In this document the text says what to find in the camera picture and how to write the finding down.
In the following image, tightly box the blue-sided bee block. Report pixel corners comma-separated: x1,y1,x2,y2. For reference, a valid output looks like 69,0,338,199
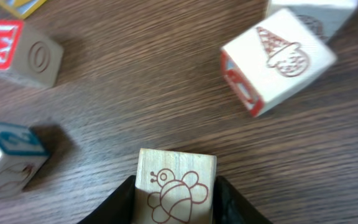
131,148,217,224

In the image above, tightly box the red-sided ice cream block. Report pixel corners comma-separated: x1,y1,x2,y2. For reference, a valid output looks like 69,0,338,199
221,8,337,117

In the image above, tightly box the blue P block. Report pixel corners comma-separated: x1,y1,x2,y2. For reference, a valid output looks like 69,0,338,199
265,0,358,42

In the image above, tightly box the red M block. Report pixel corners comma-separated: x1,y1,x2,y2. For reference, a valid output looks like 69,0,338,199
0,20,64,88

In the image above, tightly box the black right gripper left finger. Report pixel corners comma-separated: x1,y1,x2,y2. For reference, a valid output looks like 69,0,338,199
78,175,136,224

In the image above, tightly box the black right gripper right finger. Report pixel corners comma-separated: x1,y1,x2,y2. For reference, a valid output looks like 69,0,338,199
213,175,272,224

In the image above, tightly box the yellow-sided picture block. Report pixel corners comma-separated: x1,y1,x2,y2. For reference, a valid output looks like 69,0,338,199
0,0,47,19

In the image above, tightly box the plain picture block beside A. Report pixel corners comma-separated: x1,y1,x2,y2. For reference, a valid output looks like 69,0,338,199
0,122,50,199

